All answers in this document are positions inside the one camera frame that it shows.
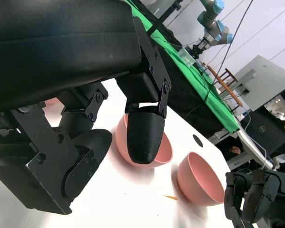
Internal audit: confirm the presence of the clear plastic box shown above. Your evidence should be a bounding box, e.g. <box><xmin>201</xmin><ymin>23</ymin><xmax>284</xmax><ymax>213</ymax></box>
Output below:
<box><xmin>179</xmin><ymin>47</ymin><xmax>195</xmax><ymax>67</ymax></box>

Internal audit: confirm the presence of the green cloth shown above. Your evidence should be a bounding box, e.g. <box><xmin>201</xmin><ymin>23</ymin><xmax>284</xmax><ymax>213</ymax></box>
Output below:
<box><xmin>124</xmin><ymin>0</ymin><xmax>240</xmax><ymax>133</ymax></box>

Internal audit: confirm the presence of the pink plastic bowl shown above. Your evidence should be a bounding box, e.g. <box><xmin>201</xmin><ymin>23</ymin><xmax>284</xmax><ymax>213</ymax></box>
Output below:
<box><xmin>43</xmin><ymin>96</ymin><xmax>62</xmax><ymax>107</ymax></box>
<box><xmin>177</xmin><ymin>152</ymin><xmax>226</xmax><ymax>207</ymax></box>
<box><xmin>115</xmin><ymin>113</ymin><xmax>173</xmax><ymax>170</ymax></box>

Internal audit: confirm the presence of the thin black hanging cable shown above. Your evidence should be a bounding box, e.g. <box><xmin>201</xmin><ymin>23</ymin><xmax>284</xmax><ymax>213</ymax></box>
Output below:
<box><xmin>186</xmin><ymin>0</ymin><xmax>252</xmax><ymax>118</ymax></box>

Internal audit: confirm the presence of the grey metal cabinet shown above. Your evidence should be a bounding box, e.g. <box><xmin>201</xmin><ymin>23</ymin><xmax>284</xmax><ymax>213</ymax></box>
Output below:
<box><xmin>232</xmin><ymin>55</ymin><xmax>285</xmax><ymax>112</ymax></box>

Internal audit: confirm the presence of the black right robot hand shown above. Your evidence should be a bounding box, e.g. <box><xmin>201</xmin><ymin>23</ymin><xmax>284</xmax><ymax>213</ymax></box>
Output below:
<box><xmin>224</xmin><ymin>169</ymin><xmax>285</xmax><ymax>228</ymax></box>

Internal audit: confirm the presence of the black computer tower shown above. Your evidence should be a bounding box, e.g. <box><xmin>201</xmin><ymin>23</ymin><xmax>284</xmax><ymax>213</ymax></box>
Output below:
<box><xmin>242</xmin><ymin>111</ymin><xmax>285</xmax><ymax>155</ymax></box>

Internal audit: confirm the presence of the black industrial arm gripper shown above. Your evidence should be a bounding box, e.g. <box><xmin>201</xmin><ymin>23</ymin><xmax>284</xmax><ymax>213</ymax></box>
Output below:
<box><xmin>191</xmin><ymin>38</ymin><xmax>211</xmax><ymax>59</ymax></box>

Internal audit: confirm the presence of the black stand pole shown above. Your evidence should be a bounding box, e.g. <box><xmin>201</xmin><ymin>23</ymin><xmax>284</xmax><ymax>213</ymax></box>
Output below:
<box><xmin>147</xmin><ymin>0</ymin><xmax>182</xmax><ymax>36</ymax></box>

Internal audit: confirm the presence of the brown wooden chair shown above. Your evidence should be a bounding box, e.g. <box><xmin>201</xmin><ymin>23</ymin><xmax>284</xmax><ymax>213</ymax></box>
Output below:
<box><xmin>207</xmin><ymin>65</ymin><xmax>244</xmax><ymax>107</ymax></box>

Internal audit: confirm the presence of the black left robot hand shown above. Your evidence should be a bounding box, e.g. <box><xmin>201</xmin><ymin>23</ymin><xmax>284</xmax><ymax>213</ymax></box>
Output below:
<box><xmin>0</xmin><ymin>0</ymin><xmax>173</xmax><ymax>216</ymax></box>

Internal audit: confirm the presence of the white side desk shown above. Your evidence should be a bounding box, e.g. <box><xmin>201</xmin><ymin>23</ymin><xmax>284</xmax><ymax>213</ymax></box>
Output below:
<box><xmin>236</xmin><ymin>131</ymin><xmax>275</xmax><ymax>168</ymax></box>

